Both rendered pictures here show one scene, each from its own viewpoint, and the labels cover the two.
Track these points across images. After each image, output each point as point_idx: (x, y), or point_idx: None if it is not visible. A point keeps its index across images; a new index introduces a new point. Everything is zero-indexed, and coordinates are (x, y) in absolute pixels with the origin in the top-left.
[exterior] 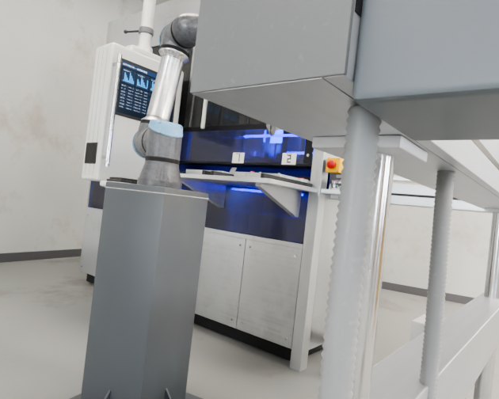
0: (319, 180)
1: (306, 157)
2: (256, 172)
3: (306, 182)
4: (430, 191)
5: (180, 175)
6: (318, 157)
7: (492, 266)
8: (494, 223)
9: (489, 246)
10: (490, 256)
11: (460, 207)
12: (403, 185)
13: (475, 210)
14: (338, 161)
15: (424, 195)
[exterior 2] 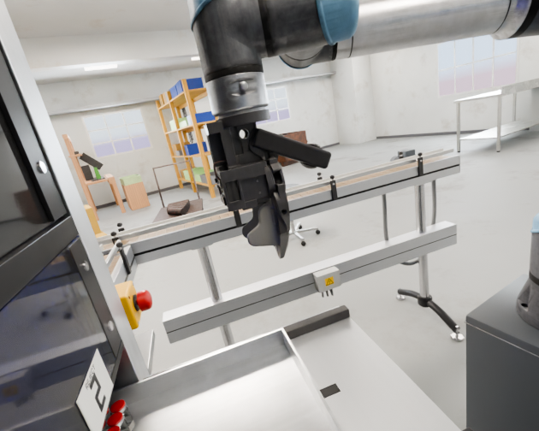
0: (140, 356)
1: (110, 335)
2: (311, 378)
3: (154, 381)
4: (123, 274)
5: (523, 290)
6: (119, 309)
7: (216, 278)
8: (209, 251)
9: (211, 268)
10: (215, 274)
11: (133, 273)
12: (115, 284)
13: (136, 269)
14: (134, 288)
15: (124, 281)
